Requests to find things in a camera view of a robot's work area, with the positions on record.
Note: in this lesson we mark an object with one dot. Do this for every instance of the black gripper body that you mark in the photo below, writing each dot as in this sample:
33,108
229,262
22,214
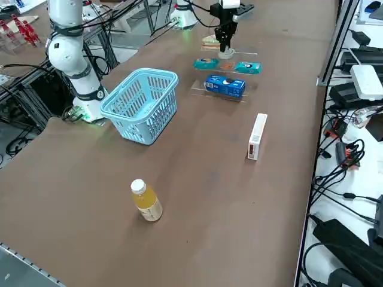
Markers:
226,18

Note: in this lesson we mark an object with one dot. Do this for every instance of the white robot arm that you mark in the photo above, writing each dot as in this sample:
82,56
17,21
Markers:
66,56
184,15

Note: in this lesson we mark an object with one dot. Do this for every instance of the clear acrylic display shelf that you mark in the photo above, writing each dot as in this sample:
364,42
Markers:
251,53

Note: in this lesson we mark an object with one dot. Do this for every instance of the glass cookie jar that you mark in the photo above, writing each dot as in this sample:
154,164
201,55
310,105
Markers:
228,65

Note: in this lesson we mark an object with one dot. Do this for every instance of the blue Oreo cookie box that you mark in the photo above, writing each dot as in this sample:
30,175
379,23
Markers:
224,86

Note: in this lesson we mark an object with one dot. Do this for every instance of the wrapped sandwich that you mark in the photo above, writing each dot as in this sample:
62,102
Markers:
209,42

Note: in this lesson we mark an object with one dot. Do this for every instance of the teal snack packet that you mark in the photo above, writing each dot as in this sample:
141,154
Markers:
206,63
248,68

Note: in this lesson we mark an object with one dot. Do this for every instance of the white and yellow carton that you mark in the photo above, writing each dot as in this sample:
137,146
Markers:
258,134

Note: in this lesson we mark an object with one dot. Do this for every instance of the light blue plastic basket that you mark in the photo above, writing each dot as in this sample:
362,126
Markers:
140,119

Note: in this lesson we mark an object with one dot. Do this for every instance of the small black power adapter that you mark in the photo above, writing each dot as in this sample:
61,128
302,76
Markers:
361,37

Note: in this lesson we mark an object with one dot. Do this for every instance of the orange and black connector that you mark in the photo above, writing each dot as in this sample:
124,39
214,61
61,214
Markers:
336,128

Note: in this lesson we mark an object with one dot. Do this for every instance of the black plug with orange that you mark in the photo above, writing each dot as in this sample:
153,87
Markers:
348,155

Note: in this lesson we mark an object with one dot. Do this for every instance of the yellow juice bottle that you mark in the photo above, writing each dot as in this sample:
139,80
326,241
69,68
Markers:
148,204

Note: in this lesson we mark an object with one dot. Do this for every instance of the red bottle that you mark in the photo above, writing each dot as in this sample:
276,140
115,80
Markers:
7,31
20,28
31,36

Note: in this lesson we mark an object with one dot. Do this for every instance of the large black power adapter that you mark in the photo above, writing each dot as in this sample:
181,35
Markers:
344,239

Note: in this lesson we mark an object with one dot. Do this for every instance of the grey metal plate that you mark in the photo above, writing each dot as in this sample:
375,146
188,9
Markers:
18,269

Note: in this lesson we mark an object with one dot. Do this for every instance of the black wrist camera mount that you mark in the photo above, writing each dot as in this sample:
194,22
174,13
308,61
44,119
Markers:
246,10

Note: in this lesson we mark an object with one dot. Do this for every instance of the aluminium frame post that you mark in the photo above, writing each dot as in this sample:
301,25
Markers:
335,45

